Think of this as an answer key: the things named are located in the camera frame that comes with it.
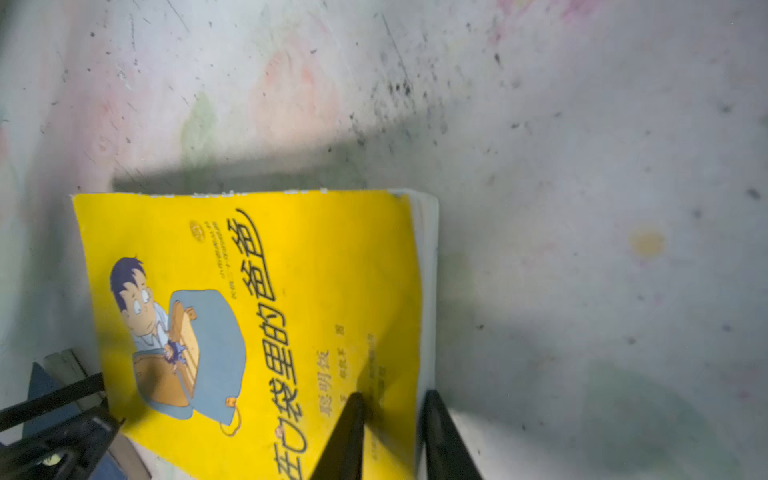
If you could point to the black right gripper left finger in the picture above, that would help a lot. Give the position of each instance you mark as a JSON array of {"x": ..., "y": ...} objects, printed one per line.
[{"x": 342, "y": 457}]

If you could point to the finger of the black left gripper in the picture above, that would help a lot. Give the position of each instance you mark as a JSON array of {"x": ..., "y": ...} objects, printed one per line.
[{"x": 69, "y": 449}]

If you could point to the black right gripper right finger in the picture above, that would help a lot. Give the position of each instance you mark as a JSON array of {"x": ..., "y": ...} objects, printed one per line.
[{"x": 447, "y": 456}]

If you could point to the yellow cartoon cover book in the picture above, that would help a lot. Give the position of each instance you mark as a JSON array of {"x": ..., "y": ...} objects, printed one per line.
[{"x": 232, "y": 329}]

